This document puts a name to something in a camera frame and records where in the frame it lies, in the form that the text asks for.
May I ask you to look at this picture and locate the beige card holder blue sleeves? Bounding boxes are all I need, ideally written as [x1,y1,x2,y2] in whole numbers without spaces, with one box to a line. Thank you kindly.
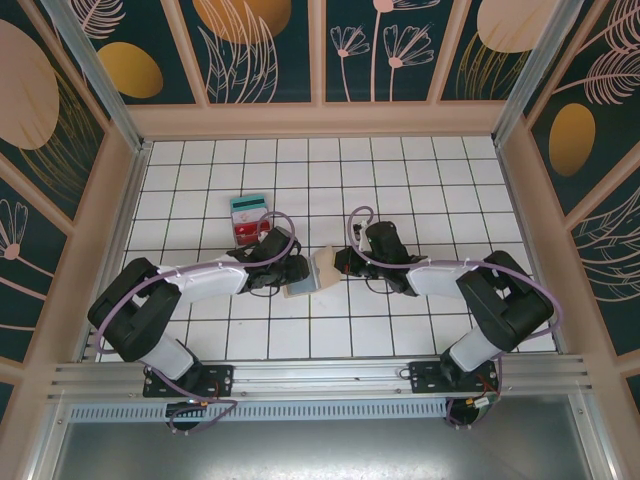
[282,244,341,300]

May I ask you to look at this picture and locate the green circuit board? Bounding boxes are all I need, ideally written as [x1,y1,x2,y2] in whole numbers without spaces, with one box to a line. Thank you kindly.
[469,394,501,416]

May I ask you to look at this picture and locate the clear acrylic card box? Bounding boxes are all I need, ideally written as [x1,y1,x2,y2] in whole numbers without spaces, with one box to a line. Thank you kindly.
[228,192,275,247]

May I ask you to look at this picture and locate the grey metal sheet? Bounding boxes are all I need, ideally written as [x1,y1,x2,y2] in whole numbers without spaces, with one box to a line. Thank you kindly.
[49,419,596,480]

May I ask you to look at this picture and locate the slotted grey cable duct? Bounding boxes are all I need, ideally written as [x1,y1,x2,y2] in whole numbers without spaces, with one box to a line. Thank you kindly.
[64,397,576,424]

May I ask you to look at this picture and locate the purple cable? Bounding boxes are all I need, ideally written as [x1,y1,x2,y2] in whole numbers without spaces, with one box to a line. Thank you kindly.
[93,210,297,436]
[348,206,557,431]

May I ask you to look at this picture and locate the aluminium frame bar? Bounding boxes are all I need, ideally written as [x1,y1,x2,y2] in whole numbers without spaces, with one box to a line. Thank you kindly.
[27,399,71,480]
[569,394,619,480]

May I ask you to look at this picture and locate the wide aluminium base rail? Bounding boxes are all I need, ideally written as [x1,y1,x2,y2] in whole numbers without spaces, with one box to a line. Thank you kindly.
[47,353,594,401]

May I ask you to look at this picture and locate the aluminium corner post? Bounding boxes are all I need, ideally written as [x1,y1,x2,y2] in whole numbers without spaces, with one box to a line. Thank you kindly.
[492,0,576,146]
[39,0,146,156]

